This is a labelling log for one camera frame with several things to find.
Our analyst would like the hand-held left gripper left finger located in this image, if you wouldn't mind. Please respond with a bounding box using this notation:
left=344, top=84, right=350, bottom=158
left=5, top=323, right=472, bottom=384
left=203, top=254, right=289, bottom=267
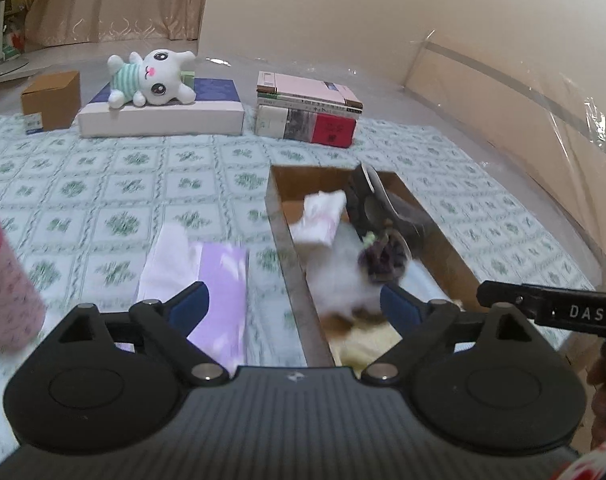
left=33, top=281, right=229, bottom=386

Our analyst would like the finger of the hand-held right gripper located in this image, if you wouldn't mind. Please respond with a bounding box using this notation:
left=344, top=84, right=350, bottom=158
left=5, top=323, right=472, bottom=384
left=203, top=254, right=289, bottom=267
left=476, top=280, right=550, bottom=319

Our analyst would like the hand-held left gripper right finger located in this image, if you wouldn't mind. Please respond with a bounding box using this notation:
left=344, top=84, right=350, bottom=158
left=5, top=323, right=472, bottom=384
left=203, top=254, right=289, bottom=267
left=360, top=283, right=551, bottom=386

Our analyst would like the blue face mask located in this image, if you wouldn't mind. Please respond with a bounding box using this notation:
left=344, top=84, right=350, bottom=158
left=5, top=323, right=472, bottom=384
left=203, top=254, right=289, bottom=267
left=403, top=260, right=454, bottom=306

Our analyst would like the brown hair scrunchie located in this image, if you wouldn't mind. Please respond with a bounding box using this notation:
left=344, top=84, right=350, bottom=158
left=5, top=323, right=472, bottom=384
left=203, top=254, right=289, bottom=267
left=357, top=232, right=410, bottom=283

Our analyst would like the yellow towel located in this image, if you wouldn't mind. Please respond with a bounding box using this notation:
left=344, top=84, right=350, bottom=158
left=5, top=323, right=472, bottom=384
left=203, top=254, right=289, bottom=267
left=330, top=322, right=404, bottom=367

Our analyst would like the dark hair accessory bundle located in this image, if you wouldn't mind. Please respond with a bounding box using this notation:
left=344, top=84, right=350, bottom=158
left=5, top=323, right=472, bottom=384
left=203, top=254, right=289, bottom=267
left=347, top=162, right=426, bottom=243

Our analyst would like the purple tissue pack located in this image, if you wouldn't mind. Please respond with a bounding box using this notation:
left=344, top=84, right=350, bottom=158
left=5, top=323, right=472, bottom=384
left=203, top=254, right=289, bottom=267
left=115, top=222, right=250, bottom=376

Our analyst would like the green patterned tablecloth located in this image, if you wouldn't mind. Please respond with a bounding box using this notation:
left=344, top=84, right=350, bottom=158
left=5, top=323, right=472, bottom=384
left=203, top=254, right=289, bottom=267
left=0, top=112, right=604, bottom=376

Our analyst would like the clear plastic sheet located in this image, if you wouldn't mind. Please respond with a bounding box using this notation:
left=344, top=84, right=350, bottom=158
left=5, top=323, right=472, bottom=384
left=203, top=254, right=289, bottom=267
left=403, top=30, right=606, bottom=281

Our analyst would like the pink lidded cup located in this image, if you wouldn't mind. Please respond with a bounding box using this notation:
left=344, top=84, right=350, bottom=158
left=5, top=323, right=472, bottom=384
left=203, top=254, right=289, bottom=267
left=0, top=195, right=48, bottom=351

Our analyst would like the flat white box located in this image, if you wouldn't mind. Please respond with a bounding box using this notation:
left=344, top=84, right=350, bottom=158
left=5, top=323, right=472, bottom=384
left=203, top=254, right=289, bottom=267
left=78, top=77, right=245, bottom=138

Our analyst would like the stack of books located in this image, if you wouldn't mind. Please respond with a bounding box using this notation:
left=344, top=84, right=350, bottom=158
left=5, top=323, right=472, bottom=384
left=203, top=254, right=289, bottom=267
left=254, top=71, right=364, bottom=149

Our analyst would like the white plush toy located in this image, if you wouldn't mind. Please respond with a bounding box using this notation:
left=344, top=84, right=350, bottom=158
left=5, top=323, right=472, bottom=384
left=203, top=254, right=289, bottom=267
left=107, top=49, right=196, bottom=109

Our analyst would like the small closed cardboard box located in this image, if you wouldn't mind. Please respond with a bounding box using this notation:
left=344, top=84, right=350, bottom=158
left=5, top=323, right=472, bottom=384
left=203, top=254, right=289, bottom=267
left=21, top=71, right=81, bottom=136

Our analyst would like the beige curtain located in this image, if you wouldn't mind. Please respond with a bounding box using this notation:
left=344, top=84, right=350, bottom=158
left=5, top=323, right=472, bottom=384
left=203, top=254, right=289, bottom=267
left=25, top=0, right=214, bottom=51

